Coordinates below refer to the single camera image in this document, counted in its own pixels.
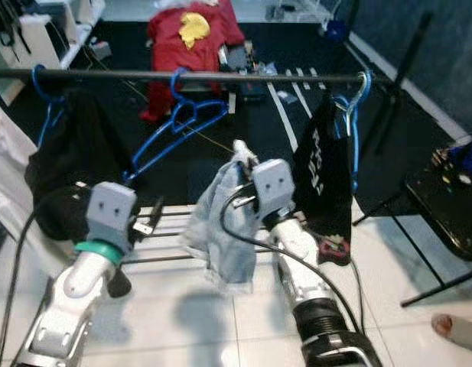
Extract black metal clothes rack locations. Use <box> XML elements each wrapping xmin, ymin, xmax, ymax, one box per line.
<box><xmin>0</xmin><ymin>11</ymin><xmax>472</xmax><ymax>308</ymax></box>

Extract small grey box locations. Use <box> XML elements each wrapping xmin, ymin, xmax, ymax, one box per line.
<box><xmin>90</xmin><ymin>42</ymin><xmax>114</xmax><ymax>62</ymax></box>

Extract long wide white tape strip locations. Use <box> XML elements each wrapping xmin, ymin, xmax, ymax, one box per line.
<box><xmin>269</xmin><ymin>83</ymin><xmax>301</xmax><ymax>154</ymax></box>

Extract blue hanger with pale hook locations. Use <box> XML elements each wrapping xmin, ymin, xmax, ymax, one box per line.
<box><xmin>331</xmin><ymin>70</ymin><xmax>374</xmax><ymax>192</ymax></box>

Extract black T-shirt with white print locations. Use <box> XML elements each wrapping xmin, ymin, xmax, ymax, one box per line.
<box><xmin>291</xmin><ymin>96</ymin><xmax>359</xmax><ymax>265</ymax></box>

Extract black flat box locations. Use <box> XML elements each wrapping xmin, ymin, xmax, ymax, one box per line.
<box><xmin>239</xmin><ymin>76</ymin><xmax>271</xmax><ymax>102</ymax></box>

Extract blue wire hanger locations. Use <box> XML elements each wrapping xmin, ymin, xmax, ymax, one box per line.
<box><xmin>122</xmin><ymin>67</ymin><xmax>229</xmax><ymax>184</ymax></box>
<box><xmin>31</xmin><ymin>63</ymin><xmax>68</xmax><ymax>150</ymax></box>

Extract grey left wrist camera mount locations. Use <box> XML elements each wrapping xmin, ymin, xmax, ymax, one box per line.
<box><xmin>89</xmin><ymin>182</ymin><xmax>138</xmax><ymax>249</ymax></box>

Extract long thin white tape strip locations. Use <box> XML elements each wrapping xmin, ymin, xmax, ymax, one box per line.
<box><xmin>289</xmin><ymin>69</ymin><xmax>324</xmax><ymax>127</ymax></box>

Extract small blue bag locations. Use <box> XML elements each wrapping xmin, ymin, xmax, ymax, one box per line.
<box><xmin>324</xmin><ymin>19</ymin><xmax>349</xmax><ymax>43</ymax></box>

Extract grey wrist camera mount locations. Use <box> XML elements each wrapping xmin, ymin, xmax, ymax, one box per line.
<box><xmin>251</xmin><ymin>158</ymin><xmax>294</xmax><ymax>222</ymax></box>
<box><xmin>89</xmin><ymin>182</ymin><xmax>138</xmax><ymax>249</ymax></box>

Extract blue cloth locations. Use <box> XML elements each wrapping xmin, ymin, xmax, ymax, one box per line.
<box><xmin>450</xmin><ymin>136</ymin><xmax>472</xmax><ymax>175</ymax></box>

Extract white desk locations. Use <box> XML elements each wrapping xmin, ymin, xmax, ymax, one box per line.
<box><xmin>0</xmin><ymin>0</ymin><xmax>106</xmax><ymax>77</ymax></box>

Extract red shirt with yellow print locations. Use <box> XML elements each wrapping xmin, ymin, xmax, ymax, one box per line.
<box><xmin>146</xmin><ymin>4</ymin><xmax>246</xmax><ymax>122</ymax></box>

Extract light blue denim shorts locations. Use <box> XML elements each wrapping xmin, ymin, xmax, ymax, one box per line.
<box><xmin>181</xmin><ymin>140</ymin><xmax>256</xmax><ymax>295</ymax></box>

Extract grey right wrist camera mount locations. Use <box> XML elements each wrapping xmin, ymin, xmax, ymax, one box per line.
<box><xmin>251</xmin><ymin>158</ymin><xmax>294</xmax><ymax>222</ymax></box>

